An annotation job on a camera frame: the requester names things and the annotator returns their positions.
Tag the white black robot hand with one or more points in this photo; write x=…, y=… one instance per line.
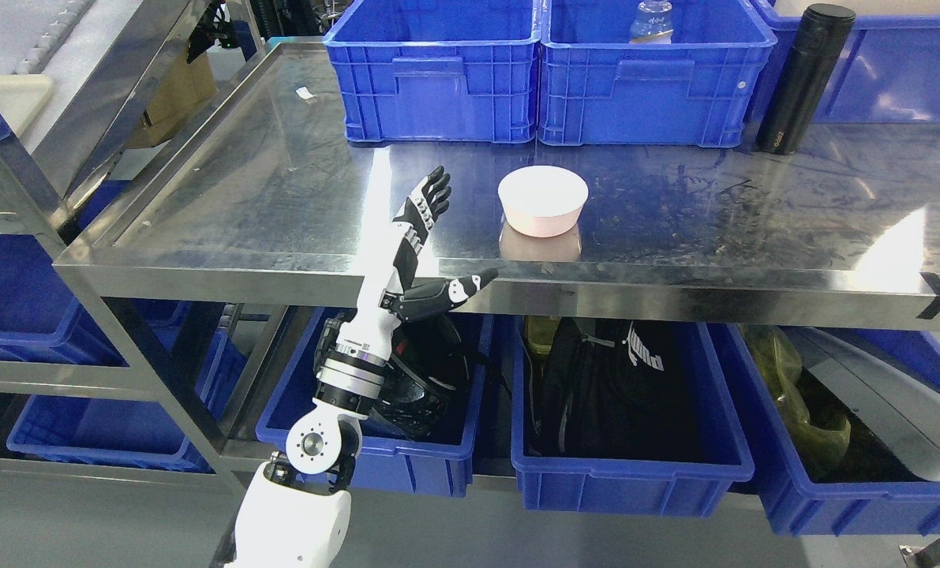
x=351, y=377

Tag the pink ikea bowl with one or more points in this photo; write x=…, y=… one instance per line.
x=542, y=201

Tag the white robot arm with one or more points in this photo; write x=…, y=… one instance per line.
x=297, y=508

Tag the blue crate top middle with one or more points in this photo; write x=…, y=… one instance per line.
x=597, y=87

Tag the blue crate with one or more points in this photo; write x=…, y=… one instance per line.
x=597, y=87
x=450, y=71
x=889, y=69

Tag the steel shelf rack left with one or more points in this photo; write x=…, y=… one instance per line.
x=75, y=77

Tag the black helmet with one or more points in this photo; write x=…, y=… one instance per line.
x=427, y=383

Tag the blue bin with helmet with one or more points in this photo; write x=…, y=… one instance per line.
x=420, y=468

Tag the blue bin lower left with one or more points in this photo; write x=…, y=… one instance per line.
x=107, y=432

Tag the blue bin with backpack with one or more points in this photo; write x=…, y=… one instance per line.
x=615, y=486

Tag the black backpack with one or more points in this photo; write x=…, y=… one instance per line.
x=614, y=389

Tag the blue crate top left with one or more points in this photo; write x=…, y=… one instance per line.
x=450, y=71

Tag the cardboard box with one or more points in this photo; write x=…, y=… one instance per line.
x=184, y=90

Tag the clear plastic bottle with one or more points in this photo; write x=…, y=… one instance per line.
x=653, y=23

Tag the blue bin lower right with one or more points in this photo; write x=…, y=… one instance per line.
x=794, y=504

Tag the yellow-green plastic bag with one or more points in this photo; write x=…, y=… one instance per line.
x=814, y=419

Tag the black thermos bottle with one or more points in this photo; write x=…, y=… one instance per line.
x=820, y=37

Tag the grey flat panel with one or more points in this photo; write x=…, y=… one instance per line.
x=887, y=387

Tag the blue crate top right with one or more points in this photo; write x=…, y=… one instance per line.
x=889, y=69

